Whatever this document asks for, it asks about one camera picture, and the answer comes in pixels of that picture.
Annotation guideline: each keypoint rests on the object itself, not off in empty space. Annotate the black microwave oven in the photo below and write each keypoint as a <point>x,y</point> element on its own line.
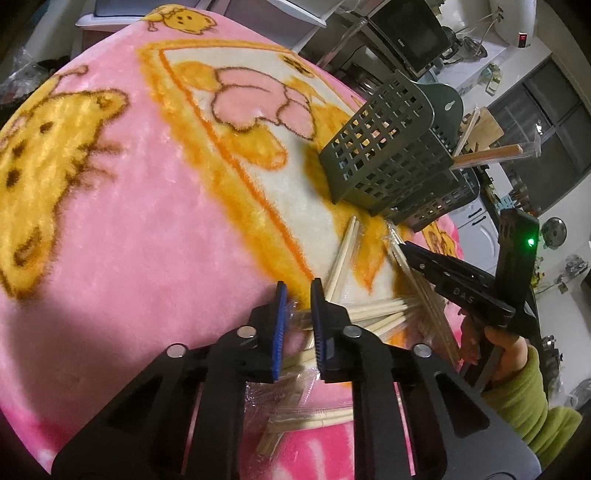
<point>411,32</point>

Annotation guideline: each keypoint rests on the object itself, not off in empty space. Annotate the person's right hand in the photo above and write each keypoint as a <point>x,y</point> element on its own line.
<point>510,346</point>

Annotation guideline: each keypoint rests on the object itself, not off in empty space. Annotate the dark green utensil holder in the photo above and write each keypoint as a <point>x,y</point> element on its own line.
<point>383,147</point>

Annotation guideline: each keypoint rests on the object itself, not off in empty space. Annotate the pink printed blanket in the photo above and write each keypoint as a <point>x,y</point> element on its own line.
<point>138,230</point>

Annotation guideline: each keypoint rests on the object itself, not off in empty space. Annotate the chopstick pair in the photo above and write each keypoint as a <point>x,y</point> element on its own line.
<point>467,131</point>
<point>494,154</point>

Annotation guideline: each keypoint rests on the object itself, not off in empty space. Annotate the wooden cutting board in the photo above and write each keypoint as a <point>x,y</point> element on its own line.
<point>488,129</point>

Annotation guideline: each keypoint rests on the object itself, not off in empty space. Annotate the white water heater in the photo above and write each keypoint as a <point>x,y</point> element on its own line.
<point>510,18</point>

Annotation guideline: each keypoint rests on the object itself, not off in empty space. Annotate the white plastic drawer unit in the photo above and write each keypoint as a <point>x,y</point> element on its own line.
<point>302,23</point>
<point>115,16</point>

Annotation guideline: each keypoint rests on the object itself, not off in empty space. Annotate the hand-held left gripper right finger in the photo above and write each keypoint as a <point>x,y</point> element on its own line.
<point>318,323</point>

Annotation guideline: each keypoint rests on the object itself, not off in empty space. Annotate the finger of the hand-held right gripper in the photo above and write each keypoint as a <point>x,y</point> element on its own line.
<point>427,265</point>

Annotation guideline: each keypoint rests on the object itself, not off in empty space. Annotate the round steel lid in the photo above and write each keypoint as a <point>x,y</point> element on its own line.
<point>554,233</point>

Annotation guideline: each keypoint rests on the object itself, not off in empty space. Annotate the metal shelf rack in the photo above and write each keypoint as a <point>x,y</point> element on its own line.
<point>351,50</point>

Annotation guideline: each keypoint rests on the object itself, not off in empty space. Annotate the dark window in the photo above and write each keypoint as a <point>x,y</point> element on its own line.
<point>549,138</point>

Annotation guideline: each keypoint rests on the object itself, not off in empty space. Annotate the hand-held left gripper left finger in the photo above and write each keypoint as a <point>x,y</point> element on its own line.
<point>279,323</point>

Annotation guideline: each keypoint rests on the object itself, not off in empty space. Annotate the pile of chopsticks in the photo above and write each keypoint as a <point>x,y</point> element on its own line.
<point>392,309</point>

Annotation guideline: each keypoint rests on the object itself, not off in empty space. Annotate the crumpled clear plastic bag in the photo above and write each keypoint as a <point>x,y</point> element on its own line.
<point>23,78</point>

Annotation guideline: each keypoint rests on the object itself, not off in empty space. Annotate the white kitchen cabinet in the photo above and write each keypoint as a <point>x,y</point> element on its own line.
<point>475,235</point>

